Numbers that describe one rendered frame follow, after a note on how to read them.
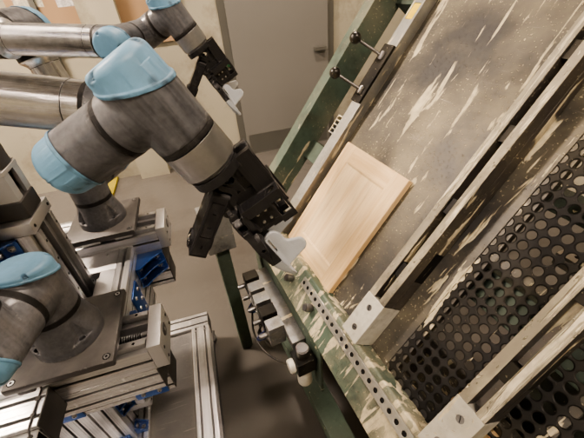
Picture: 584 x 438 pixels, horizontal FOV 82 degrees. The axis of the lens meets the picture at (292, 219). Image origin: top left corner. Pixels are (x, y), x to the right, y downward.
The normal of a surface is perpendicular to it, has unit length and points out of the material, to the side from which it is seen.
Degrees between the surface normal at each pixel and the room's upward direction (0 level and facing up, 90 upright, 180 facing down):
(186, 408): 0
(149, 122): 96
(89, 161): 102
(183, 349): 0
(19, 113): 95
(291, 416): 0
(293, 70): 90
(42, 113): 95
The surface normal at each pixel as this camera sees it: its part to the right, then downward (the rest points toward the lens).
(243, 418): -0.07, -0.80
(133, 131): 0.15, 0.70
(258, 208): 0.28, 0.55
